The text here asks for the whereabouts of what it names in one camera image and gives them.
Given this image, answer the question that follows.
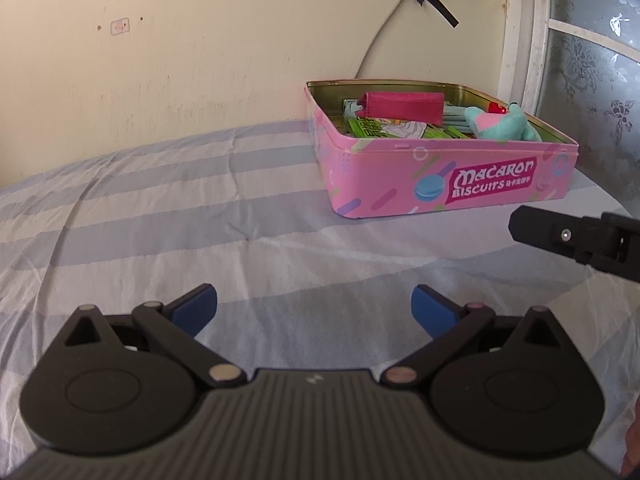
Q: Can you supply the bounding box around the grey wall cable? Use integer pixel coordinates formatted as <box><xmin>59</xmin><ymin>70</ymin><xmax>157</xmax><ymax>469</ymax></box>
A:
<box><xmin>354</xmin><ymin>0</ymin><xmax>426</xmax><ymax>81</ymax></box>

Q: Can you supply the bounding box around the green snack packet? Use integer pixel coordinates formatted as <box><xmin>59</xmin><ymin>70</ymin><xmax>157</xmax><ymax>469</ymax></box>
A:
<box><xmin>345</xmin><ymin>115</ymin><xmax>473</xmax><ymax>141</ymax></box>

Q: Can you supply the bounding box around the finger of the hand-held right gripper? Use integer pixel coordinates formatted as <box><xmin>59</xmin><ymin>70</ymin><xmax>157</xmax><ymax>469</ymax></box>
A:
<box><xmin>509</xmin><ymin>204</ymin><xmax>604</xmax><ymax>264</ymax></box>

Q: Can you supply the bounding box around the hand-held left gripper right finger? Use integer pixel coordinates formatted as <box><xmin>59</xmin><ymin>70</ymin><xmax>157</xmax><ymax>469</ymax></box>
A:
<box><xmin>381</xmin><ymin>283</ymin><xmax>574</xmax><ymax>389</ymax></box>

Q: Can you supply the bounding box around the teal plush toy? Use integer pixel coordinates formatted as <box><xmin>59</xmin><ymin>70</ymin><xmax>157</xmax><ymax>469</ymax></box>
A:
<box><xmin>462</xmin><ymin>102</ymin><xmax>543</xmax><ymax>144</ymax></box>

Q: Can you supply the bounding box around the magenta pouch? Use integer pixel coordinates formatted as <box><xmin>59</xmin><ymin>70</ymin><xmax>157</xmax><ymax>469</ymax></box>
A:
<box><xmin>357</xmin><ymin>91</ymin><xmax>445</xmax><ymax>125</ymax></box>

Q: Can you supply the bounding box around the pink biscuit tin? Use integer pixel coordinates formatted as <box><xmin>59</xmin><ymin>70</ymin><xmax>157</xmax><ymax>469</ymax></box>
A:
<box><xmin>304</xmin><ymin>80</ymin><xmax>580</xmax><ymax>219</ymax></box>

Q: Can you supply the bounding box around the person's right forearm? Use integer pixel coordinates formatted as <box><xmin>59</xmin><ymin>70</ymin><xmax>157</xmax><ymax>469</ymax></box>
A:
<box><xmin>620</xmin><ymin>400</ymin><xmax>640</xmax><ymax>480</ymax></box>

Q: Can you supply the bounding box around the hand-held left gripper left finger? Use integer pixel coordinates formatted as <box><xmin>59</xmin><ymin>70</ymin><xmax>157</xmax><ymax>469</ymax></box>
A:
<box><xmin>47</xmin><ymin>283</ymin><xmax>247</xmax><ymax>389</ymax></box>

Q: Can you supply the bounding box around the striped bed sheet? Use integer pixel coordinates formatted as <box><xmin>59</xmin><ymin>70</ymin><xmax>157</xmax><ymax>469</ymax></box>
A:
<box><xmin>0</xmin><ymin>119</ymin><xmax>640</xmax><ymax>480</ymax></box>

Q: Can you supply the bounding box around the white door frame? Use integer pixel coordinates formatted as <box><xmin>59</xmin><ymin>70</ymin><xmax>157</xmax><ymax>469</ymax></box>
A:
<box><xmin>495</xmin><ymin>0</ymin><xmax>557</xmax><ymax>117</ymax></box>

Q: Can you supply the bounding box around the frosted floral glass pane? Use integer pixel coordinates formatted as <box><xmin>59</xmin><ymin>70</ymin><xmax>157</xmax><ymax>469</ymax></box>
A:
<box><xmin>535</xmin><ymin>0</ymin><xmax>640</xmax><ymax>221</ymax></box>

